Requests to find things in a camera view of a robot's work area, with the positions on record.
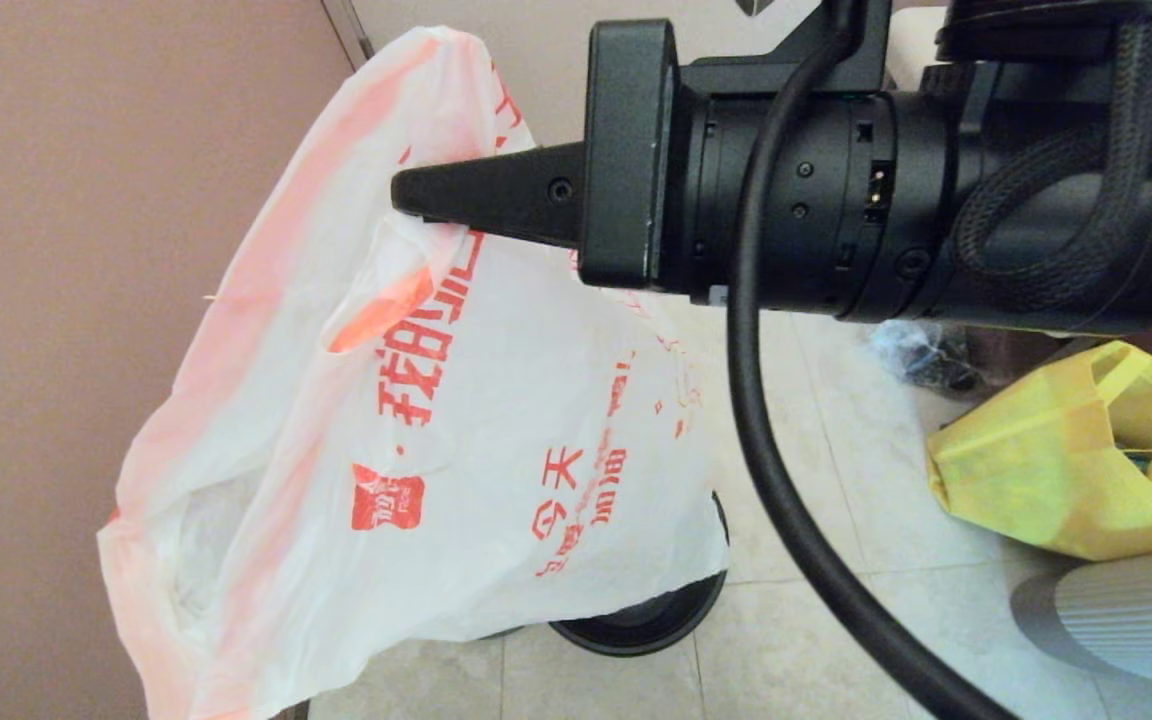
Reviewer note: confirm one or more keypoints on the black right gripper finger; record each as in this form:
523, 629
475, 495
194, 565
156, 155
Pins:
496, 195

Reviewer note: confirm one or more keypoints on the white door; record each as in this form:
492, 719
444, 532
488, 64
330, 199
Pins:
546, 60

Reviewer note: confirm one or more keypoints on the dark green packet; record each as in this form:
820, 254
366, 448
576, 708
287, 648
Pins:
1151, 470

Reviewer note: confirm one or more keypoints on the white orange plastic bag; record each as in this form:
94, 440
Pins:
486, 400

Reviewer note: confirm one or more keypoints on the clear plastic bag dark contents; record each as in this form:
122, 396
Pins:
921, 360

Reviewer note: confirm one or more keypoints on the yellow tote bag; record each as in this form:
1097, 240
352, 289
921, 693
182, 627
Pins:
1026, 470

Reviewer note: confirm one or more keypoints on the grey ribbed round object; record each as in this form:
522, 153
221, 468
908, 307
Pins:
1136, 610

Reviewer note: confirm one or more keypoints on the white door frame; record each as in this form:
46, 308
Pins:
346, 25

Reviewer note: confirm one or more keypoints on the black round trash bin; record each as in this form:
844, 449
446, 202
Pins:
636, 625

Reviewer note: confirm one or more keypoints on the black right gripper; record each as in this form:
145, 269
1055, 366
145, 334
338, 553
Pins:
836, 230

